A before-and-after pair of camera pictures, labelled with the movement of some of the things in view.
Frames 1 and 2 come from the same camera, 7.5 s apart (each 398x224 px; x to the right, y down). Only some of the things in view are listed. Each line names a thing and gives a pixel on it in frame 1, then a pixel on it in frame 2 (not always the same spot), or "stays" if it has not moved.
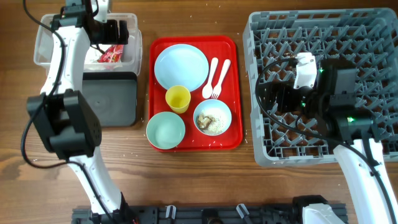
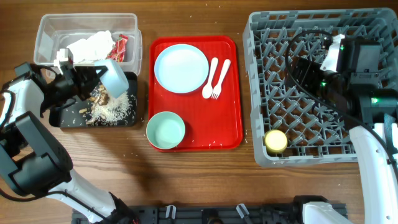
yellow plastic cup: x=178 y=98 → x=275 y=140
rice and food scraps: x=212 y=121 → x=105 y=109
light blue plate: x=183 y=65 stays
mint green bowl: x=165 y=130 stays
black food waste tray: x=112 y=96 stays
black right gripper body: x=280 y=98 → x=302 y=72
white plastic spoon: x=208 y=90 stays
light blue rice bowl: x=212 y=117 → x=114 y=79
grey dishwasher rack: x=365 y=38 stays
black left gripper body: x=108 y=33 → x=64 y=89
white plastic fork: x=217 y=88 stays
